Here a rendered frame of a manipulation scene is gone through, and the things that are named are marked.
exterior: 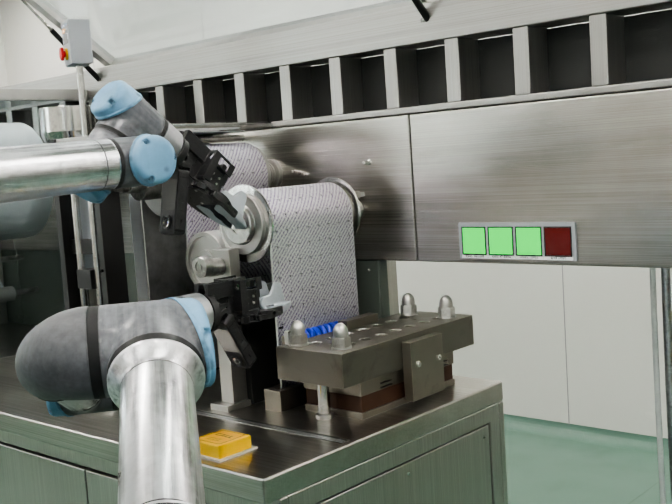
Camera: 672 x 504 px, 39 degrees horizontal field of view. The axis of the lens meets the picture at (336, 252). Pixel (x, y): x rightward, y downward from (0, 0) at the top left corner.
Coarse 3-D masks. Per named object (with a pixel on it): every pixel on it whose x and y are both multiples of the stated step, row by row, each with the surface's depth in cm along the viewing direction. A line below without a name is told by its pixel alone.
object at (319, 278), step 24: (336, 240) 187; (288, 264) 177; (312, 264) 182; (336, 264) 187; (288, 288) 177; (312, 288) 182; (336, 288) 187; (288, 312) 177; (312, 312) 182; (336, 312) 187
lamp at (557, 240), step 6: (546, 228) 170; (552, 228) 170; (558, 228) 169; (564, 228) 168; (546, 234) 170; (552, 234) 170; (558, 234) 169; (564, 234) 168; (546, 240) 171; (552, 240) 170; (558, 240) 169; (564, 240) 168; (546, 246) 171; (552, 246) 170; (558, 246) 169; (564, 246) 168; (570, 246) 168; (546, 252) 171; (552, 252) 170; (558, 252) 169; (564, 252) 168; (570, 252) 168
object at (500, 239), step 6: (492, 228) 178; (498, 228) 177; (504, 228) 176; (510, 228) 175; (492, 234) 178; (498, 234) 177; (504, 234) 176; (510, 234) 176; (492, 240) 178; (498, 240) 177; (504, 240) 177; (510, 240) 176; (492, 246) 178; (498, 246) 178; (504, 246) 177; (510, 246) 176; (492, 252) 179; (498, 252) 178; (504, 252) 177; (510, 252) 176
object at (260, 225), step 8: (248, 200) 174; (256, 208) 173; (352, 208) 191; (256, 216) 173; (264, 216) 173; (256, 224) 173; (264, 224) 173; (224, 232) 180; (256, 232) 174; (264, 232) 173; (256, 240) 174; (240, 248) 177; (248, 248) 176; (256, 248) 175
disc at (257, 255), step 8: (232, 192) 178; (248, 192) 175; (256, 192) 174; (256, 200) 174; (264, 200) 173; (264, 208) 173; (272, 224) 172; (272, 232) 172; (224, 240) 181; (264, 240) 174; (264, 248) 174; (240, 256) 179; (248, 256) 177; (256, 256) 176
